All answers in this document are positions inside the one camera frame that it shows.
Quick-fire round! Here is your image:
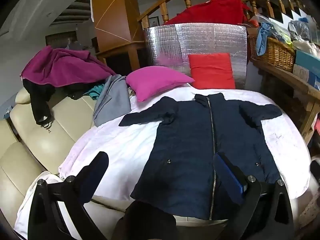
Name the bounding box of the wooden stair railing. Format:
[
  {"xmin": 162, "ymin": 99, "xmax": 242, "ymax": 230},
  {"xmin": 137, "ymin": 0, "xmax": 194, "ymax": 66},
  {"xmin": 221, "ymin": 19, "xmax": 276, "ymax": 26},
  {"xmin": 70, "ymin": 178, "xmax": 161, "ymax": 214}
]
[{"xmin": 137, "ymin": 0, "xmax": 308, "ymax": 30}]

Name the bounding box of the blue cloth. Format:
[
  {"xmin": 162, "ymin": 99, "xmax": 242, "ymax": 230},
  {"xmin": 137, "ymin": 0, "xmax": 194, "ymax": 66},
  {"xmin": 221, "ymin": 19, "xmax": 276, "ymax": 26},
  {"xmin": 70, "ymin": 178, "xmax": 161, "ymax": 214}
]
[{"xmin": 257, "ymin": 22, "xmax": 274, "ymax": 57}]

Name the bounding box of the blue box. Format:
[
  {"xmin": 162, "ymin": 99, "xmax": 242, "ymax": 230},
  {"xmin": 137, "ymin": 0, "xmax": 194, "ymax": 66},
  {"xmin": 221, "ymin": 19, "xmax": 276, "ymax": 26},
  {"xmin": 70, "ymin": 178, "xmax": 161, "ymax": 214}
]
[{"xmin": 295, "ymin": 50, "xmax": 320, "ymax": 74}]

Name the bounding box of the white box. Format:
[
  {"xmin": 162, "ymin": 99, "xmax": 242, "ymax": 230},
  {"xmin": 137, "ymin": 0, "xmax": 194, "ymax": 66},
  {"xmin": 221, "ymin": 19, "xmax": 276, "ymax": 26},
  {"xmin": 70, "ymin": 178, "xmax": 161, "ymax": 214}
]
[{"xmin": 292, "ymin": 64, "xmax": 320, "ymax": 90}]

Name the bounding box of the pink pillow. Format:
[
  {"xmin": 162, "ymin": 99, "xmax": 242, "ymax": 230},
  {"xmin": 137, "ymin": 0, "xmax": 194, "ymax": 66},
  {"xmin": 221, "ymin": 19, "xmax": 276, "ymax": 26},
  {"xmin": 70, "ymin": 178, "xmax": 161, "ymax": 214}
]
[{"xmin": 126, "ymin": 66, "xmax": 195, "ymax": 102}]

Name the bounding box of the red cloth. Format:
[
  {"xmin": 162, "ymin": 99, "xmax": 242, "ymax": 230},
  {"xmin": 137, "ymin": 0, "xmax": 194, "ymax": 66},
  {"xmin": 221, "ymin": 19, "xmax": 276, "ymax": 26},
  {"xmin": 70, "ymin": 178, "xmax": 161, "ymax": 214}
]
[{"xmin": 164, "ymin": 0, "xmax": 250, "ymax": 25}]

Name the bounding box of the dark framed wall picture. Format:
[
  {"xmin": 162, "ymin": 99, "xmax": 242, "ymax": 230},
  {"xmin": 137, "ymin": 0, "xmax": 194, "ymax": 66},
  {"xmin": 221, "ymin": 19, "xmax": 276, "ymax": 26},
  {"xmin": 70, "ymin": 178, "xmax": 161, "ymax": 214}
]
[{"xmin": 45, "ymin": 31, "xmax": 77, "ymax": 48}]

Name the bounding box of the orange wooden column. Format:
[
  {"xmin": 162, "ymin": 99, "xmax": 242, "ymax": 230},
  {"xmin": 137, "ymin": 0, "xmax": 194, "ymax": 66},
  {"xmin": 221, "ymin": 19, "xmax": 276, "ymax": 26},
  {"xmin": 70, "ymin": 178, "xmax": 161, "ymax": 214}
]
[{"xmin": 90, "ymin": 0, "xmax": 145, "ymax": 70}]

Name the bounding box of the teal cloth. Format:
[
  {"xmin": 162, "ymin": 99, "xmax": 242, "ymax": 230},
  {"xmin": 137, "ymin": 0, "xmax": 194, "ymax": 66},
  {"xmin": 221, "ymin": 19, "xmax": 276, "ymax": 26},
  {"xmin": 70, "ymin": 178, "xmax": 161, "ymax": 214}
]
[{"xmin": 84, "ymin": 85, "xmax": 105, "ymax": 100}]

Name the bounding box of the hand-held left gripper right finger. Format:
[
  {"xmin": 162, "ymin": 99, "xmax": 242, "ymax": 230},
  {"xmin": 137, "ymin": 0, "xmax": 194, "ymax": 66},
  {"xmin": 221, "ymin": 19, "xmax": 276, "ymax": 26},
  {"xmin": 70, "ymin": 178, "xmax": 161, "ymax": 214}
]
[{"xmin": 213, "ymin": 152, "xmax": 295, "ymax": 240}]

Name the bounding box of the black garment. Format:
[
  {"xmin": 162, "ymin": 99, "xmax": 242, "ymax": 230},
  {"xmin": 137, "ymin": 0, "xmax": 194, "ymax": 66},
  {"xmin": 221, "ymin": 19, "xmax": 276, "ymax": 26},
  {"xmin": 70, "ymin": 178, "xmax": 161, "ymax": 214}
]
[{"xmin": 22, "ymin": 79, "xmax": 87, "ymax": 128}]

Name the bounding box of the wooden bench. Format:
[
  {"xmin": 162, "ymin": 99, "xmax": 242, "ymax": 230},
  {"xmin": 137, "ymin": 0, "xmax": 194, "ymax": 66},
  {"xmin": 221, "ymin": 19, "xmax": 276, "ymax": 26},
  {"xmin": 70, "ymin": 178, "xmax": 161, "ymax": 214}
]
[{"xmin": 250, "ymin": 57, "xmax": 320, "ymax": 138}]

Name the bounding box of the white blanket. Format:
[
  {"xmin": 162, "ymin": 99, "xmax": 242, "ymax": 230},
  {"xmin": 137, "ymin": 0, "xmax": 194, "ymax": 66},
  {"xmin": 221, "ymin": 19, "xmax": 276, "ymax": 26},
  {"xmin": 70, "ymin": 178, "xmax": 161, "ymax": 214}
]
[{"xmin": 14, "ymin": 82, "xmax": 312, "ymax": 238}]

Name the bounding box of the navy zip jacket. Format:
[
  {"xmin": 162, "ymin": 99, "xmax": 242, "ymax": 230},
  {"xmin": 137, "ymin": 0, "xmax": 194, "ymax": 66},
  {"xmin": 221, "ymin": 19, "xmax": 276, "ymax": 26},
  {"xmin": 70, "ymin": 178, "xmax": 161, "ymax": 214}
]
[{"xmin": 118, "ymin": 93, "xmax": 283, "ymax": 220}]

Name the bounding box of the silver foil panel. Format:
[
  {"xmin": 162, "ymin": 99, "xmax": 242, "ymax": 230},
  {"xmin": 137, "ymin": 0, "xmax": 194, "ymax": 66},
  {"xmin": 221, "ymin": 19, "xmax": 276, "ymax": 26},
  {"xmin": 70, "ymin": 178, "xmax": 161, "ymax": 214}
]
[{"xmin": 143, "ymin": 23, "xmax": 248, "ymax": 90}]

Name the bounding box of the wicker basket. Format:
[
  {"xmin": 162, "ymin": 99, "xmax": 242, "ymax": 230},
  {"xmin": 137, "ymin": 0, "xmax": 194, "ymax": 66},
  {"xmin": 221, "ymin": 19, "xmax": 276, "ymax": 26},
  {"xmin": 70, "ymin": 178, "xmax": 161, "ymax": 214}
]
[{"xmin": 249, "ymin": 34, "xmax": 297, "ymax": 73}]

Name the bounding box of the red pillow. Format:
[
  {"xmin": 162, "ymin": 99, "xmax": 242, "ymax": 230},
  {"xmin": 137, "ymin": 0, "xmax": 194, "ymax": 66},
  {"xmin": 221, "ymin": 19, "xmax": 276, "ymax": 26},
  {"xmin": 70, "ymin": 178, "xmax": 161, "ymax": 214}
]
[{"xmin": 188, "ymin": 53, "xmax": 236, "ymax": 90}]

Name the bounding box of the clear plastic bag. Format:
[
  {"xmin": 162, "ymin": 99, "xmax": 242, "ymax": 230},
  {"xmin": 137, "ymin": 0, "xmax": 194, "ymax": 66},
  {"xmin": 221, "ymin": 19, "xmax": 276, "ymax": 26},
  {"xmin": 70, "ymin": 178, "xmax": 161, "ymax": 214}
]
[{"xmin": 255, "ymin": 14, "xmax": 292, "ymax": 43}]

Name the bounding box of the cream leather sofa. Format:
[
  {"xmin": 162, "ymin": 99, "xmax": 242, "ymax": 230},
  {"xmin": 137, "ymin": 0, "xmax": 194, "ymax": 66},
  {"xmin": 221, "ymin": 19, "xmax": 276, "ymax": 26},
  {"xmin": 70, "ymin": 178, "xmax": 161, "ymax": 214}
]
[{"xmin": 0, "ymin": 87, "xmax": 130, "ymax": 230}]

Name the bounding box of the grey garment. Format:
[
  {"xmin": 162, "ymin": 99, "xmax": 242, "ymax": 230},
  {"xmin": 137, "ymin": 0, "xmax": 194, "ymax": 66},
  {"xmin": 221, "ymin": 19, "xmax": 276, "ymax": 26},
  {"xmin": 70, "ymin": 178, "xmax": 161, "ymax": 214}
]
[{"xmin": 93, "ymin": 74, "xmax": 132, "ymax": 127}]

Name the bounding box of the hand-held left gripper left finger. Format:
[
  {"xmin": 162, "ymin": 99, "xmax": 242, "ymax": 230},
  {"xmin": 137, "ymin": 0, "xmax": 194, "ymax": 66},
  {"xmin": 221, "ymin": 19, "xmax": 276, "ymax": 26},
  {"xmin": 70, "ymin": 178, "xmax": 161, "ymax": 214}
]
[{"xmin": 27, "ymin": 151, "xmax": 109, "ymax": 240}]

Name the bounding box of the magenta fleece garment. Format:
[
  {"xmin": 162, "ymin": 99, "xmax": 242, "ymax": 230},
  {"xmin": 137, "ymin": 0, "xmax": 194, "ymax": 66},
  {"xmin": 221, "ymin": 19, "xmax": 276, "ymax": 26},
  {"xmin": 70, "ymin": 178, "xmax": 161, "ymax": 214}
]
[{"xmin": 20, "ymin": 45, "xmax": 117, "ymax": 88}]

